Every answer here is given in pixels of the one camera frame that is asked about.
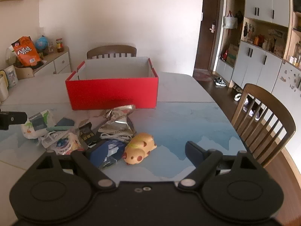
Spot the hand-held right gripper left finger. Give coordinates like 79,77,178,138
36,141,116,192

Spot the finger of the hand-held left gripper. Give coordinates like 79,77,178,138
0,111,28,130

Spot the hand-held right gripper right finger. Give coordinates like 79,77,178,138
178,141,259,190

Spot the blue packet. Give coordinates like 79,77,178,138
103,139,126,170

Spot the black sachet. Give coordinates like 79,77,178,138
78,122,98,147

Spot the white green tissue pack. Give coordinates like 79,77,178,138
21,110,57,140

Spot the white charging cable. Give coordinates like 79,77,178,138
101,132,132,144

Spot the blueberry bread packet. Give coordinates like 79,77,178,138
38,129,85,156

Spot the silver foil snack bag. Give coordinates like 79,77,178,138
98,104,137,142

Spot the teal stick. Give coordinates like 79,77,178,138
46,125,74,132

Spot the red cardboard box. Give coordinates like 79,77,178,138
65,56,159,111

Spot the white desktop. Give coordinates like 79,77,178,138
0,72,250,186

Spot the white jug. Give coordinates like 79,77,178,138
0,70,10,104

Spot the white printed mug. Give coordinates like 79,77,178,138
3,65,19,88

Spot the orange snack bag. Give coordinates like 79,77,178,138
11,36,41,68

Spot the white sideboard cabinet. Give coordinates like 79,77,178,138
33,47,71,76

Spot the pair of black sneakers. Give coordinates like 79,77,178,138
214,76,227,87

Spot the small blue globe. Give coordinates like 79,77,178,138
35,35,49,50

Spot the wooden slat-back chair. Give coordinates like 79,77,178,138
86,45,137,60
230,83,296,168

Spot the brown cardboard carton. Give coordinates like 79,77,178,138
227,43,239,67

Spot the white fridge with magnets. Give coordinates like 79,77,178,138
270,60,301,151

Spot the brown door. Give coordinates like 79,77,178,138
193,0,223,72

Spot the grey tote bag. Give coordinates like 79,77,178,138
223,11,238,30

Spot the white wall cabinet unit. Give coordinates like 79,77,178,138
214,0,301,95

